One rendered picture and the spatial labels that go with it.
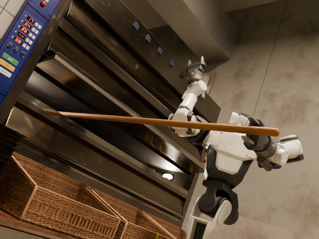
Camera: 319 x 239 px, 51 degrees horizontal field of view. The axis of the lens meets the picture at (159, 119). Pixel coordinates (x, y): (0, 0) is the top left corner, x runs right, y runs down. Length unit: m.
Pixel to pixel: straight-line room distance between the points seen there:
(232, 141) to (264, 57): 3.81
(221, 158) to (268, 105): 3.23
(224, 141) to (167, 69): 1.13
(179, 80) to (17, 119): 1.45
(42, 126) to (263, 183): 3.12
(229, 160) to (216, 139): 0.13
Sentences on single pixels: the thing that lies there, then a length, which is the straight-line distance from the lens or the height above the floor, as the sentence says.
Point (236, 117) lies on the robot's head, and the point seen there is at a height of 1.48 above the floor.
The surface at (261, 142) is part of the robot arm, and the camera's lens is 1.33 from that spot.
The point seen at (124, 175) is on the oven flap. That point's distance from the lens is 2.52.
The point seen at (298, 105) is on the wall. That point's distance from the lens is 4.82.
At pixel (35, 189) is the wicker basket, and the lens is 1.55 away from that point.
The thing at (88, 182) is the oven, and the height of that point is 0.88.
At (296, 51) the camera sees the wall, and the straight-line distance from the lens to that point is 5.37.
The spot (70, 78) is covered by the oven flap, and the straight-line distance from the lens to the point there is 2.08.
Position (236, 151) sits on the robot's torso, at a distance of 1.83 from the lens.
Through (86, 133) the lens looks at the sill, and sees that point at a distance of 2.24.
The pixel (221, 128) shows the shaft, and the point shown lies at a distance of 1.31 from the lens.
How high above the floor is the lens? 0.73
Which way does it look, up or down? 18 degrees up
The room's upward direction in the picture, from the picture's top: 22 degrees clockwise
